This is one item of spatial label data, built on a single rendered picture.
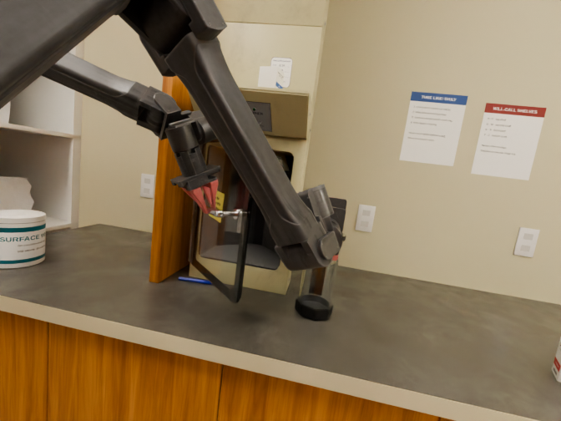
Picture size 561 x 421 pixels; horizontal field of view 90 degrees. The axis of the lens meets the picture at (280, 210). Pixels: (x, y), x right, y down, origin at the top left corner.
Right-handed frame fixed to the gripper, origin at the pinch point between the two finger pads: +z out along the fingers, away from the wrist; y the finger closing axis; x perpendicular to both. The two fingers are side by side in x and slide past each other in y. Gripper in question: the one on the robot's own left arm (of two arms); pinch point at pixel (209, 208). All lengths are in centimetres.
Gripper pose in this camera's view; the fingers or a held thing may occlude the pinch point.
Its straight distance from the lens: 69.0
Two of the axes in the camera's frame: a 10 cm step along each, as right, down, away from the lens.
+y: -7.5, 4.3, -5.1
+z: 2.4, 8.9, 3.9
